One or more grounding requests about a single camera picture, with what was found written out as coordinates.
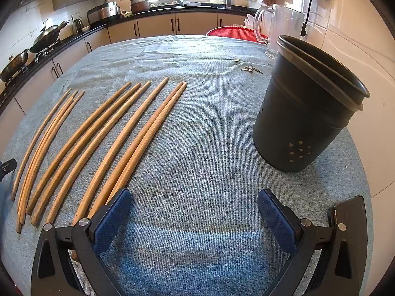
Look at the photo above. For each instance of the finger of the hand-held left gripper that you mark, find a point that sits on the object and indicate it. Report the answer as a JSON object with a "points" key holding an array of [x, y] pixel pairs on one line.
{"points": [[7, 167]]}

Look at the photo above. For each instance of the brown clay pot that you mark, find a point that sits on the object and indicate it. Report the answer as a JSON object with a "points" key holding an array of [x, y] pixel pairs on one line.
{"points": [[139, 6]]}

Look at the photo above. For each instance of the black perforated utensil holder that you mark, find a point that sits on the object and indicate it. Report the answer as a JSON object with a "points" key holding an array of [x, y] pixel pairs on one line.
{"points": [[293, 114]]}

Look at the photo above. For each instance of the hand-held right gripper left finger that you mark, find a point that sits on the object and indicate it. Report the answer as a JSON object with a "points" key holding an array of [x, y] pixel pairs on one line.
{"points": [[112, 222]]}

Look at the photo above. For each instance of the grey-blue table cloth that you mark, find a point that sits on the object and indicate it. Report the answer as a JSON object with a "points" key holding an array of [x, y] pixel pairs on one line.
{"points": [[197, 145]]}

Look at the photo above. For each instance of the bunch of wooden chopsticks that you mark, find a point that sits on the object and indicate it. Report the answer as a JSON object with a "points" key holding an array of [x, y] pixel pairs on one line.
{"points": [[150, 129]]}

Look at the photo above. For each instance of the red plastic basket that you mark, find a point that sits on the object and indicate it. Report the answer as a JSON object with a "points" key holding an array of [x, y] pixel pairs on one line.
{"points": [[234, 33]]}

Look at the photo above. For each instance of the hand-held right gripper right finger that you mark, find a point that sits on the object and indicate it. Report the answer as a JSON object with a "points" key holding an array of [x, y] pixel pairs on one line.
{"points": [[274, 219]]}

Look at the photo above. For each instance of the black wok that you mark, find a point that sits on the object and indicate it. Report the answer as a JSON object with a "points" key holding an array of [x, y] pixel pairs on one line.
{"points": [[46, 35]]}

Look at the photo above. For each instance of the black kitchen countertop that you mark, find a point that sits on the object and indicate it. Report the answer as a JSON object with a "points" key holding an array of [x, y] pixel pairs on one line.
{"points": [[185, 10]]}

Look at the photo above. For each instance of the clear glass pitcher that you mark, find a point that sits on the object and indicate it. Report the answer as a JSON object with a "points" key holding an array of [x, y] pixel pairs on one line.
{"points": [[284, 27]]}

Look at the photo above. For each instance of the steel kettle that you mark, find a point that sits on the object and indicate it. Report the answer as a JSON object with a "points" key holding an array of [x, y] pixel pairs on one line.
{"points": [[77, 26]]}

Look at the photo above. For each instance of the crumpled clear plastic bag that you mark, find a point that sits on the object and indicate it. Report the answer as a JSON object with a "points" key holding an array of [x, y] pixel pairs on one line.
{"points": [[249, 23]]}

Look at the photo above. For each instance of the small bunch of keys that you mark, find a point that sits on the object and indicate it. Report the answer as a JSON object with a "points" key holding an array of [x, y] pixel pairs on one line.
{"points": [[250, 68]]}

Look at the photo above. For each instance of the steel cooking pot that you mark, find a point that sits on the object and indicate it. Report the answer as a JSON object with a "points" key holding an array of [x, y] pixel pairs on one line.
{"points": [[14, 64]]}

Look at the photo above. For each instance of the beige base cabinets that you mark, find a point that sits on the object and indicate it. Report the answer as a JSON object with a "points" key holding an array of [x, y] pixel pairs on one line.
{"points": [[154, 26]]}

